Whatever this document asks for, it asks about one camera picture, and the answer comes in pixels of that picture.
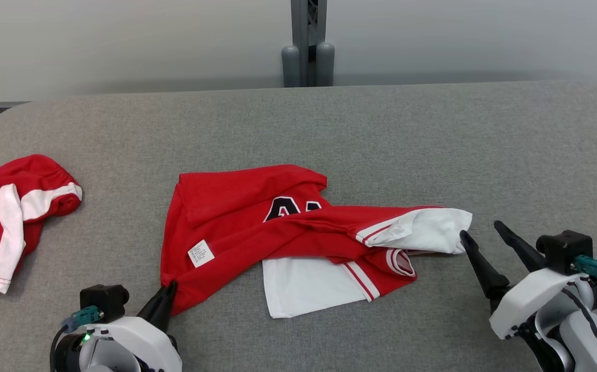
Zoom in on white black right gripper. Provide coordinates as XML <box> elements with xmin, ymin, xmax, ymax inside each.
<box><xmin>460</xmin><ymin>221</ymin><xmax>596</xmax><ymax>340</ymax></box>

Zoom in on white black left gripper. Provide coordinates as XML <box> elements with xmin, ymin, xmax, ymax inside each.
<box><xmin>79</xmin><ymin>281</ymin><xmax>183</xmax><ymax>372</ymax></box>

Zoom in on red jersey with white sleeves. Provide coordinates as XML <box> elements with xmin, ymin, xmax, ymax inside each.
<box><xmin>160</xmin><ymin>164</ymin><xmax>473</xmax><ymax>319</ymax></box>

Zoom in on red shorts with white stripe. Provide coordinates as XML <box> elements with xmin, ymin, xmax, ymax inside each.
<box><xmin>0</xmin><ymin>154</ymin><xmax>83</xmax><ymax>300</ymax></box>

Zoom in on grey fabric padded surface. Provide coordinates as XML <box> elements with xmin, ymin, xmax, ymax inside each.
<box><xmin>0</xmin><ymin>80</ymin><xmax>597</xmax><ymax>372</ymax></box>

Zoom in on black cable with teal plug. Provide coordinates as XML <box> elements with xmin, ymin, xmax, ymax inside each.
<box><xmin>50</xmin><ymin>306</ymin><xmax>104</xmax><ymax>372</ymax></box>
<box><xmin>562</xmin><ymin>255</ymin><xmax>597</xmax><ymax>372</ymax></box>

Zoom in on grey cylindrical post foot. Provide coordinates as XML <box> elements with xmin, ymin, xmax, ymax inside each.
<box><xmin>316</xmin><ymin>42</ymin><xmax>335</xmax><ymax>86</ymax></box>
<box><xmin>281</xmin><ymin>45</ymin><xmax>301</xmax><ymax>87</ymax></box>

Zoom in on grey metal partition post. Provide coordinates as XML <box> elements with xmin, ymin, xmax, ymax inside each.
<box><xmin>291</xmin><ymin>0</ymin><xmax>327</xmax><ymax>87</ymax></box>

